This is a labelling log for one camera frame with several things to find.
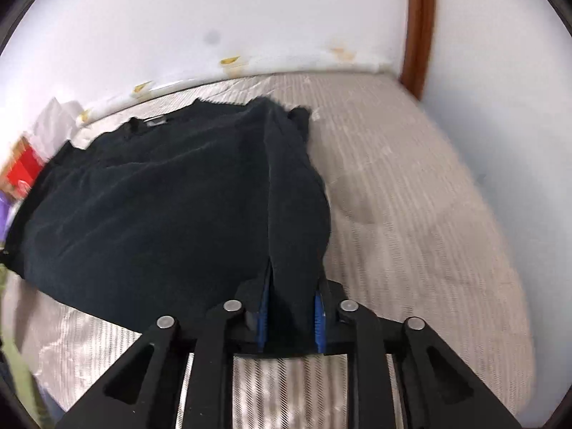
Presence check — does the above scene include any purple pillow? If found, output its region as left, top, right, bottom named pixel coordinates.
left=0, top=197, right=15, bottom=244

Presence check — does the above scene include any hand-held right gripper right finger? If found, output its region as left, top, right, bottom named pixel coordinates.
left=314, top=279, right=523, bottom=429

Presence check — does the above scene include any black sweater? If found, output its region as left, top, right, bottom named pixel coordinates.
left=4, top=96, right=332, bottom=355

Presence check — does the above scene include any striped mattress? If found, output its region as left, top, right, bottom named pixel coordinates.
left=13, top=71, right=537, bottom=429

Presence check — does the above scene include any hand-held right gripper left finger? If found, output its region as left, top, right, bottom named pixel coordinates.
left=56, top=272, right=270, bottom=429

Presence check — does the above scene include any white plastic bag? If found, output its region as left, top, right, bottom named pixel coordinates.
left=32, top=96, right=85, bottom=153

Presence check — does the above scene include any white sheet with yellow prints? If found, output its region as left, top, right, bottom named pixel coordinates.
left=77, top=45, right=396, bottom=122

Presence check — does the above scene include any red paper bag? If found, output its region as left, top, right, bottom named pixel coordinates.
left=0, top=136, right=46, bottom=201

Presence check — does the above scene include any brown wooden door frame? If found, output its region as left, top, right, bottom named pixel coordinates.
left=399, top=0, right=438, bottom=100

